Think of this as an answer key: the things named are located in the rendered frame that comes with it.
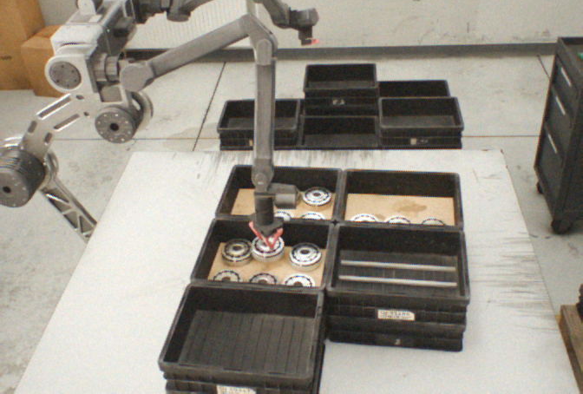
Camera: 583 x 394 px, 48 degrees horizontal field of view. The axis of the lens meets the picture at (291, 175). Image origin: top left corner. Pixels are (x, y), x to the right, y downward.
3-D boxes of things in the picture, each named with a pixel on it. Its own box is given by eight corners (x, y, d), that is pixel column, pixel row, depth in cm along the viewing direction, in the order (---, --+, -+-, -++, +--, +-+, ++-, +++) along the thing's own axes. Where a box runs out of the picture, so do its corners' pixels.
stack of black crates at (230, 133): (225, 201, 350) (215, 129, 324) (234, 168, 374) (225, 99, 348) (301, 201, 346) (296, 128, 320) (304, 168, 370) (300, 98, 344)
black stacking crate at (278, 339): (164, 394, 174) (156, 366, 168) (193, 310, 198) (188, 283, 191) (312, 408, 168) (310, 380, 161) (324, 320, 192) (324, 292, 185)
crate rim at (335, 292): (324, 296, 186) (324, 291, 185) (335, 227, 210) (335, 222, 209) (470, 306, 180) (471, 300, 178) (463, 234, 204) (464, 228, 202)
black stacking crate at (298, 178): (218, 243, 222) (213, 217, 215) (237, 190, 246) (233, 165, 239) (335, 250, 216) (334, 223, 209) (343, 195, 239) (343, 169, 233)
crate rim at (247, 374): (156, 371, 168) (154, 365, 167) (188, 287, 192) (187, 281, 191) (311, 385, 162) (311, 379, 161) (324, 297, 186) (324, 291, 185)
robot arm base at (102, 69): (102, 80, 197) (93, 43, 190) (128, 80, 196) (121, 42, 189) (94, 94, 190) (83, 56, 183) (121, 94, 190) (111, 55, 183)
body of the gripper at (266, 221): (265, 212, 208) (263, 193, 203) (284, 228, 201) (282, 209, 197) (247, 220, 205) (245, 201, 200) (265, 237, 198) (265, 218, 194)
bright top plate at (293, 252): (285, 262, 206) (285, 261, 205) (294, 241, 213) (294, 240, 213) (317, 267, 203) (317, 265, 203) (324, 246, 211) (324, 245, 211)
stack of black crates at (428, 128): (378, 201, 342) (380, 128, 316) (376, 168, 366) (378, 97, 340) (456, 201, 338) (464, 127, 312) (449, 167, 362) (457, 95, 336)
